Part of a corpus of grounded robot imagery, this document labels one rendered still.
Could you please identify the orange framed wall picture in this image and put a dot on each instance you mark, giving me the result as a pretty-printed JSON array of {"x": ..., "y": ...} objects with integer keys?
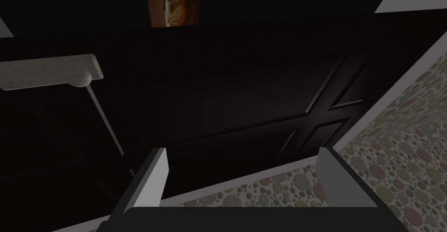
[{"x": 173, "y": 3}]

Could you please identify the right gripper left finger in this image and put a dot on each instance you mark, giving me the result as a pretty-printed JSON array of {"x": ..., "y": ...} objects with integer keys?
[{"x": 152, "y": 183}]

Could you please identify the black panelled door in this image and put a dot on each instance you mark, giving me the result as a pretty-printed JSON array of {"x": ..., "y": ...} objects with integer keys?
[{"x": 244, "y": 99}]

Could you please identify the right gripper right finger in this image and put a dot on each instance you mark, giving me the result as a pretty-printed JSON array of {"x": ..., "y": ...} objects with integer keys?
[{"x": 344, "y": 186}]

